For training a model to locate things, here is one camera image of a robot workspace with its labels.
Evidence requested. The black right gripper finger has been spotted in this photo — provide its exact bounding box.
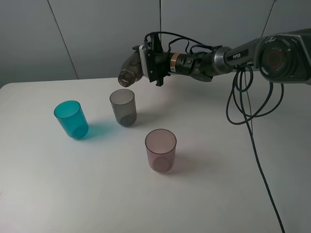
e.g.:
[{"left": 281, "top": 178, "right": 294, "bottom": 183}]
[{"left": 156, "top": 74, "right": 170, "bottom": 87}]

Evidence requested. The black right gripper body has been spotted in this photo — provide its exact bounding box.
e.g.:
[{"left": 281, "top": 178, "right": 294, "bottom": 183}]
[{"left": 156, "top": 52, "right": 202, "bottom": 81}]

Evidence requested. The smoky translucent water bottle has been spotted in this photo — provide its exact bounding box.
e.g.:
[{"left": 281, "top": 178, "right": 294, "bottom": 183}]
[{"left": 118, "top": 46, "right": 143, "bottom": 88}]

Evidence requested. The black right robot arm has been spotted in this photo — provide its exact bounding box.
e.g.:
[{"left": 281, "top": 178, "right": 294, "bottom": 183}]
[{"left": 139, "top": 29, "right": 311, "bottom": 86}]

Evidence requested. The grey translucent plastic cup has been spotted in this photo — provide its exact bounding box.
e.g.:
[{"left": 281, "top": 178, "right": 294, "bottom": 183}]
[{"left": 109, "top": 89, "right": 137, "bottom": 127}]

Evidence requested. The pink translucent plastic cup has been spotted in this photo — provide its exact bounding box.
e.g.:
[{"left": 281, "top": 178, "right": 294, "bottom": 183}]
[{"left": 145, "top": 129, "right": 177, "bottom": 173}]

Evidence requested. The teal plastic cup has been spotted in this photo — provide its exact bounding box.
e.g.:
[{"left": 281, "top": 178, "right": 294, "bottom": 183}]
[{"left": 53, "top": 100, "right": 89, "bottom": 139}]

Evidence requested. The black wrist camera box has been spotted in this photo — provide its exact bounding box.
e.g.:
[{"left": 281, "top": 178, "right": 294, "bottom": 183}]
[{"left": 139, "top": 33, "right": 163, "bottom": 82}]

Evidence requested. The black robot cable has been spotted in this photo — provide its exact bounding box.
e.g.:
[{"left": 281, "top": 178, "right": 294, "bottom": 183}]
[{"left": 143, "top": 31, "right": 286, "bottom": 233}]

